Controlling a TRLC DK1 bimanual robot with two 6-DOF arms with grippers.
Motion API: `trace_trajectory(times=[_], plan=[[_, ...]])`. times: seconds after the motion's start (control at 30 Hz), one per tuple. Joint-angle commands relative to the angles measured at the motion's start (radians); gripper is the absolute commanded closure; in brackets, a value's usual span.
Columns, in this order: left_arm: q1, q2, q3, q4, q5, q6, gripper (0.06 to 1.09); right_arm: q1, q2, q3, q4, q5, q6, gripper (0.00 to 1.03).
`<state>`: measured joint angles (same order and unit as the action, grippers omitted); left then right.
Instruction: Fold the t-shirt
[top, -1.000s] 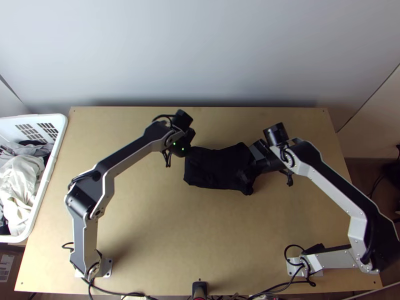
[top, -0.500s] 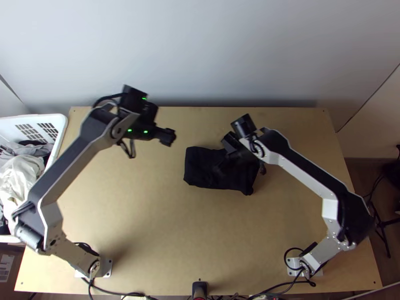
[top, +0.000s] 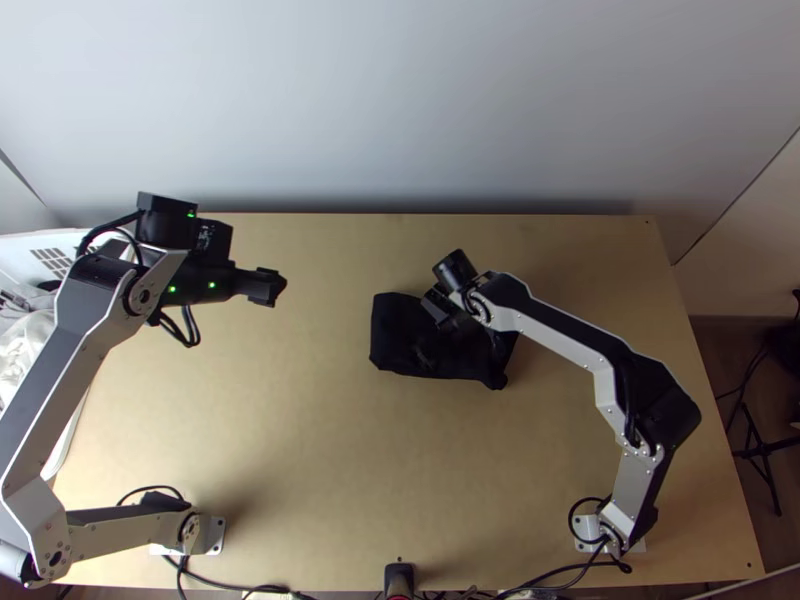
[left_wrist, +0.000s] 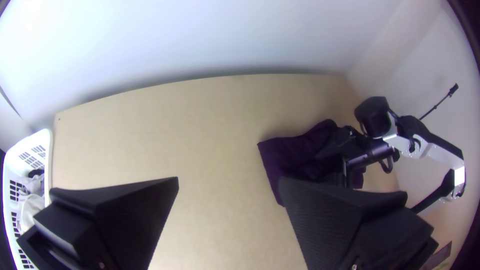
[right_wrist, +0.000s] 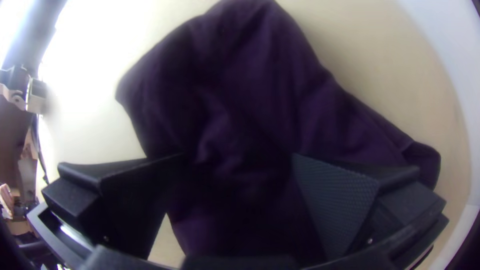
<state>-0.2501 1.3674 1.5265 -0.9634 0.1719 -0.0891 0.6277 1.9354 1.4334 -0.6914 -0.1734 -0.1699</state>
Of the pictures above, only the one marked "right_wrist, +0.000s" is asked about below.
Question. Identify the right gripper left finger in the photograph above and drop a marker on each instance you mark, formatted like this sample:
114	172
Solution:
127	202

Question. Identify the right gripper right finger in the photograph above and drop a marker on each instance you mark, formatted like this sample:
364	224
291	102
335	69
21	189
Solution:
337	202

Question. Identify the dark t-shirt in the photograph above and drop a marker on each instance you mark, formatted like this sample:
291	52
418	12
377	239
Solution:
243	75

